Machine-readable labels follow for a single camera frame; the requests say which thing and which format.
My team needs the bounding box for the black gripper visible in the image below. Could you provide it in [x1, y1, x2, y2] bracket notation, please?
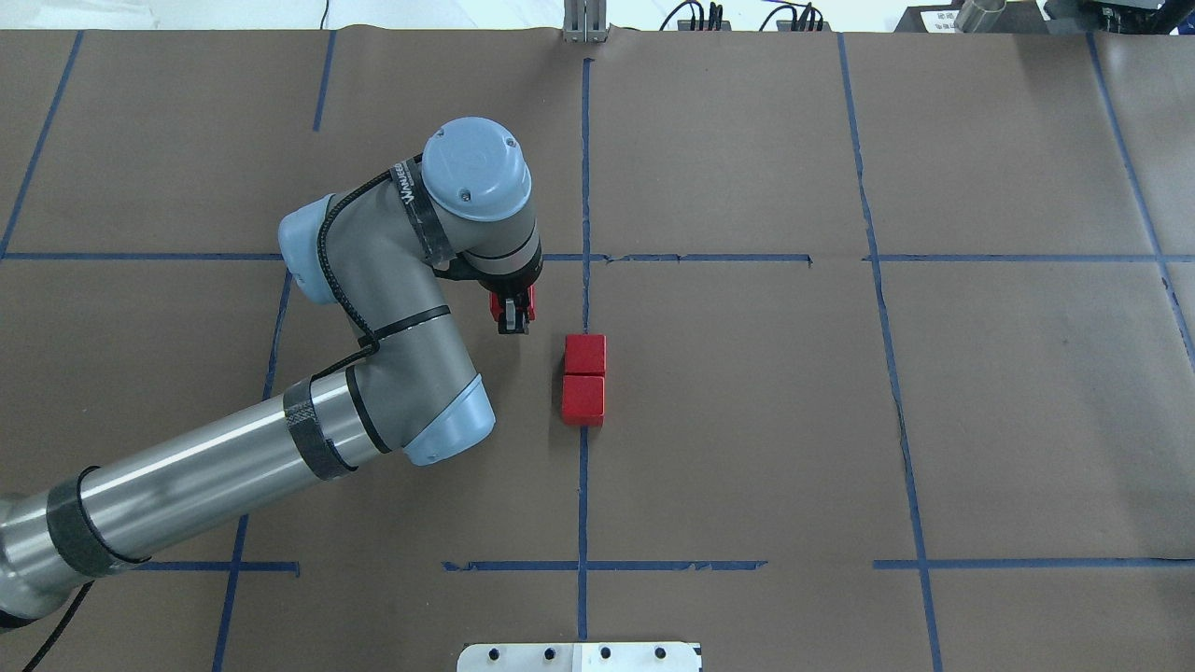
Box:
[433, 252, 543, 335]

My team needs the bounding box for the red cube block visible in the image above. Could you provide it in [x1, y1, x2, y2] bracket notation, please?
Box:
[489, 285, 537, 324]
[564, 332, 607, 377]

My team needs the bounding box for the red cube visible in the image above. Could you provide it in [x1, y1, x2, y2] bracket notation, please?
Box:
[560, 374, 606, 427]

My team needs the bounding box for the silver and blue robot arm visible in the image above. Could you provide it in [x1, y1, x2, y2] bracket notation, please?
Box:
[1, 118, 543, 631]

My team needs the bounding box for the brown paper table cover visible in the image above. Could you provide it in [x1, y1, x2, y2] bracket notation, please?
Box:
[4, 26, 1191, 671]

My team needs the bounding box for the metal mug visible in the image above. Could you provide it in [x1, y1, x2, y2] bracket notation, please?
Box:
[952, 0, 1007, 33]

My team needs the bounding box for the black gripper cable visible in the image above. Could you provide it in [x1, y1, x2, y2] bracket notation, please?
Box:
[19, 167, 430, 672]

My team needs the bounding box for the aluminium frame post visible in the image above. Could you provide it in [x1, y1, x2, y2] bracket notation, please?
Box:
[562, 0, 609, 44]

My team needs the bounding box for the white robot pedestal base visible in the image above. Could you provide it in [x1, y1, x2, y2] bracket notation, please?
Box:
[456, 641, 705, 671]

